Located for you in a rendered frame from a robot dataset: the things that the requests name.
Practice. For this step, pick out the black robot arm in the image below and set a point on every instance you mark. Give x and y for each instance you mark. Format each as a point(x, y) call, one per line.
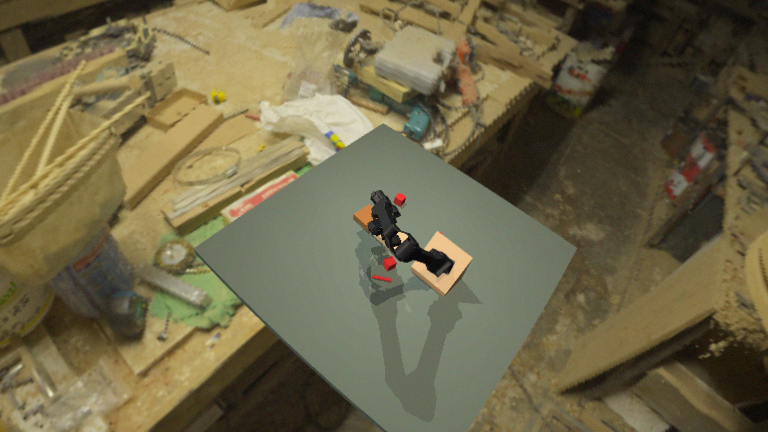
point(436, 262)

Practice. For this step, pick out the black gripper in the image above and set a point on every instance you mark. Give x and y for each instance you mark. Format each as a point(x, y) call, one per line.
point(396, 239)

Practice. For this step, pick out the red cube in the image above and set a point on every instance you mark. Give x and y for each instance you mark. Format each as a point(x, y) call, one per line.
point(389, 263)
point(399, 199)

